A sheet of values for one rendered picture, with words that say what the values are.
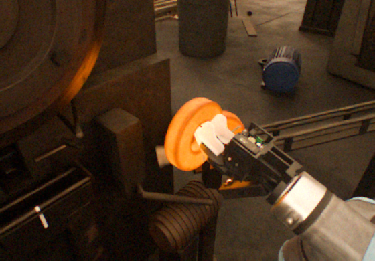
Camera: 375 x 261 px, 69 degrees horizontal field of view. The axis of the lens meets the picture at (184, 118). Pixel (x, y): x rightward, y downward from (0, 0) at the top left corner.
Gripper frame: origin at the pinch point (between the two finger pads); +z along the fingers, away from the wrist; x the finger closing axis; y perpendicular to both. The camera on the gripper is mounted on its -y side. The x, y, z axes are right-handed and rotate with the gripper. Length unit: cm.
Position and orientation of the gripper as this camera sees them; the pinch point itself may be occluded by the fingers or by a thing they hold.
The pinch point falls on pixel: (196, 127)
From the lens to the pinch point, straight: 55.5
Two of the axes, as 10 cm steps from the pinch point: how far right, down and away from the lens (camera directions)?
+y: 2.1, -7.0, -6.9
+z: -7.1, -5.9, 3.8
